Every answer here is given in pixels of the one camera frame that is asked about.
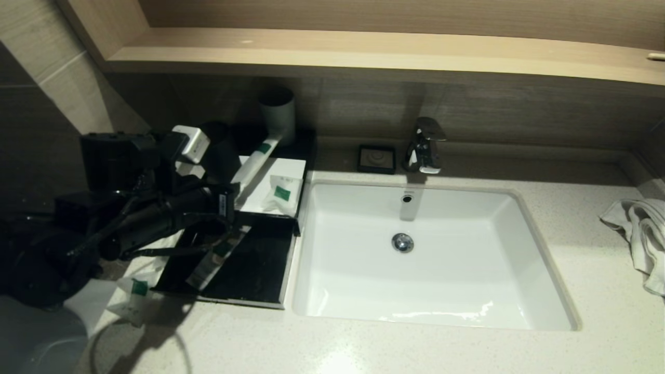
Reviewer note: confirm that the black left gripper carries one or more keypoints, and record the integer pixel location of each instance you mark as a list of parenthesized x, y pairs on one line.
[(208, 208)]

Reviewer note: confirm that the long white toothbrush packet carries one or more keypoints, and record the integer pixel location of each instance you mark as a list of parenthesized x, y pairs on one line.
[(156, 254), (254, 163)]

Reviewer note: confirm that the black glossy drawer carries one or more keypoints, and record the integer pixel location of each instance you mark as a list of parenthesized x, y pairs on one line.
[(260, 270)]

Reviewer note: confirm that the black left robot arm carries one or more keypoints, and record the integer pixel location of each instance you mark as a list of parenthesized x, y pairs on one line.
[(114, 156)]

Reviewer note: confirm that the small white green-label sachet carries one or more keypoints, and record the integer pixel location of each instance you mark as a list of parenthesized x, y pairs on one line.
[(283, 195), (136, 298)]

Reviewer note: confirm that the black cup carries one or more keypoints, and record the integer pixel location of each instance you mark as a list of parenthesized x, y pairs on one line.
[(223, 150)]

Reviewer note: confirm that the long beige toothbrush packet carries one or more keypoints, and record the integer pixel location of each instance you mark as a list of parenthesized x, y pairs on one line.
[(208, 270)]

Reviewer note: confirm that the grey cup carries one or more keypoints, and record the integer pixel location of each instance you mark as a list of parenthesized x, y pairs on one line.
[(278, 119)]

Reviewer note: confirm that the black glossy tray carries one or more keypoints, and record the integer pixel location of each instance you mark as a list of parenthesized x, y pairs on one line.
[(304, 137)]

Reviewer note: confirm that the black square soap dish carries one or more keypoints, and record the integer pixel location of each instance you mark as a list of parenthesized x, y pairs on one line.
[(376, 160)]

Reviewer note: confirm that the chrome drain plug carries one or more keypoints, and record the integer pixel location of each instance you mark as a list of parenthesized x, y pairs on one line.
[(402, 243)]

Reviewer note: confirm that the chrome faucet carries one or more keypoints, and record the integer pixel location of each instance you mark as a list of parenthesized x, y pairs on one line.
[(423, 150)]

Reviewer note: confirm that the light wooden shelf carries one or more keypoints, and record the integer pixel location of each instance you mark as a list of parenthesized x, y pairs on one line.
[(363, 52)]

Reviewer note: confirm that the white ceramic sink basin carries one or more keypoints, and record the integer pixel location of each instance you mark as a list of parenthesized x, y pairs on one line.
[(441, 280)]

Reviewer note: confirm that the white towel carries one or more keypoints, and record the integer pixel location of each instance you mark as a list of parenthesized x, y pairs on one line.
[(641, 234)]

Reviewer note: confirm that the small pale object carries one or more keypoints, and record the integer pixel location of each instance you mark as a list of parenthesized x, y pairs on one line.
[(655, 57)]

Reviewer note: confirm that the small white rectangular block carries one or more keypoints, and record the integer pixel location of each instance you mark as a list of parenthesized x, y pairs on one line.
[(195, 143)]

